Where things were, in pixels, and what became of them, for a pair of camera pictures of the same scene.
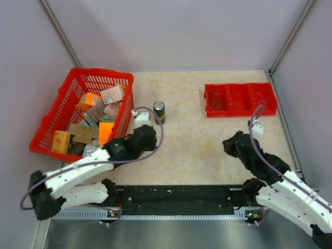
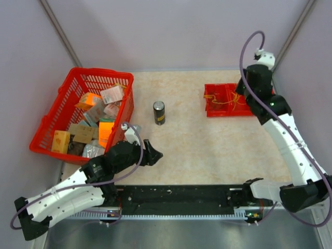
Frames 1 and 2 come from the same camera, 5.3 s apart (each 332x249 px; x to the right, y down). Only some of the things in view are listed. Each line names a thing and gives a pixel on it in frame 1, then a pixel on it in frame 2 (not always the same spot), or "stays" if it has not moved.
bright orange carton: [105, 129] stays
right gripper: [228, 144] → [243, 77]
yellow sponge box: [60, 141] stays
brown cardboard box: [83, 134] stays
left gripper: [153, 145] → [149, 151]
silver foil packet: [89, 149] stays
